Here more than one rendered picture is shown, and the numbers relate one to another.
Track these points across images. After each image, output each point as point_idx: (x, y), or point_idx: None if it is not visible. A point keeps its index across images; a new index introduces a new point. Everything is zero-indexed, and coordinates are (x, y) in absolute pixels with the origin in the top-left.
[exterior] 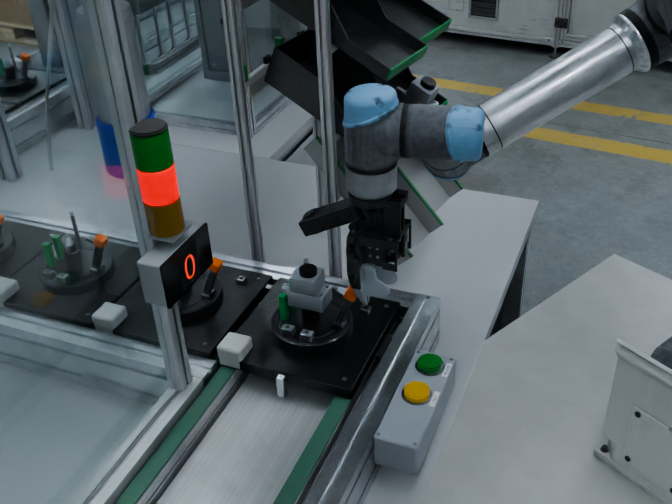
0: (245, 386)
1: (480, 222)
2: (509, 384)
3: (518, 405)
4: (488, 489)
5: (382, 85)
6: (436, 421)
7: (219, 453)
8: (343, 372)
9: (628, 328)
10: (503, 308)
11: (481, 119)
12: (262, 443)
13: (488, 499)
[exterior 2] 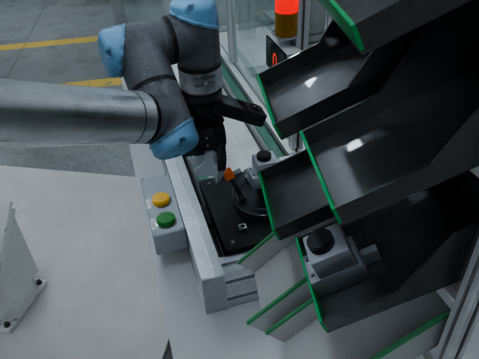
0: None
1: None
2: (126, 305)
3: (112, 290)
4: (108, 230)
5: (189, 3)
6: (147, 215)
7: (246, 153)
8: (213, 186)
9: None
10: None
11: (98, 33)
12: (232, 165)
13: (106, 226)
